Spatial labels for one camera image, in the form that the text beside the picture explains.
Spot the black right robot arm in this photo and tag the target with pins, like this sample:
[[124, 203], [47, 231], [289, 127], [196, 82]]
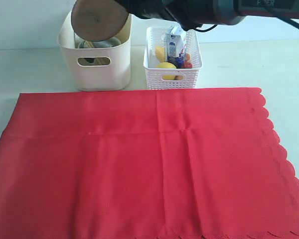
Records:
[[193, 14]]

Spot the brown wooden plate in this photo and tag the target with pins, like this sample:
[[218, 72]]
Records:
[[98, 20]]

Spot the red tablecloth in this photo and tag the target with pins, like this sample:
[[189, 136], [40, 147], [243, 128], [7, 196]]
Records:
[[148, 164]]

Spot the yellow cheese wedge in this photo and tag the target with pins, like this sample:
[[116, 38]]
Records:
[[160, 53]]

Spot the red sausage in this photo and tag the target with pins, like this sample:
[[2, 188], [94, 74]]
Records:
[[187, 65]]

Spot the white ceramic bowl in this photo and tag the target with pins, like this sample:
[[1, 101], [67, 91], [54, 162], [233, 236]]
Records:
[[109, 43]]

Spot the cream plastic tub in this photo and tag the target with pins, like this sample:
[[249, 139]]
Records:
[[114, 76]]

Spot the white perforated basket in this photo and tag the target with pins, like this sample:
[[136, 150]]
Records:
[[155, 37]]

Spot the blue white milk carton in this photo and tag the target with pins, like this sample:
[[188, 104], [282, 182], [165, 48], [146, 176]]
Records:
[[175, 46]]

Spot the yellow lemon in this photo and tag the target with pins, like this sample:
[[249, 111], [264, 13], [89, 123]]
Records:
[[166, 66]]

